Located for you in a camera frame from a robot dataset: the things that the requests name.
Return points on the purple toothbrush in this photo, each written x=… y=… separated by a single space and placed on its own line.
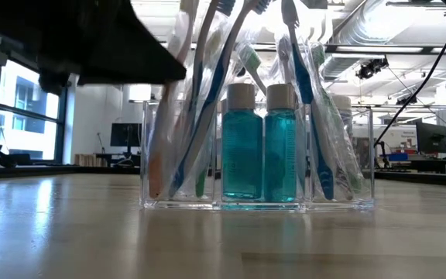
x=343 y=181

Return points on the wooden crate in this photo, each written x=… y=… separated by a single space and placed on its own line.
x=87 y=160

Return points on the blue storage bin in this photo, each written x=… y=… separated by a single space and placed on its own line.
x=397 y=157

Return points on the large window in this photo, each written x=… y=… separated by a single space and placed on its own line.
x=29 y=100

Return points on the black computer monitor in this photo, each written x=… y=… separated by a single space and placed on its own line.
x=432 y=137
x=126 y=135

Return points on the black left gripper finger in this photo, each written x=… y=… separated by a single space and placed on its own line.
x=130 y=58

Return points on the orange toothbrush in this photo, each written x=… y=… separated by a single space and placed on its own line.
x=156 y=166

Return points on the clear acrylic organizer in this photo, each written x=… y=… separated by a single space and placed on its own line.
x=258 y=205

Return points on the green toothbrush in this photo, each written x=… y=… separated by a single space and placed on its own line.
x=201 y=186
x=320 y=56
x=250 y=61

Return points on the blue toothbrush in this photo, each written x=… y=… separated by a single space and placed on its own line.
x=207 y=112
x=200 y=77
x=304 y=77

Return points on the small teal mouthwash bottle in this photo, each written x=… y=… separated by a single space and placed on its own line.
x=242 y=155
x=281 y=155

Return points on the black extrusion table frame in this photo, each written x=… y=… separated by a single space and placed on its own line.
x=52 y=170

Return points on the black ceiling camera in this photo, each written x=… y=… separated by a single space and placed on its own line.
x=370 y=69
x=407 y=100

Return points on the ceiling light bar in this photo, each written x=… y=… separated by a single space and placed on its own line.
x=378 y=49

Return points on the wipes canister with white lid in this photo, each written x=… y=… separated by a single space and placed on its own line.
x=342 y=102

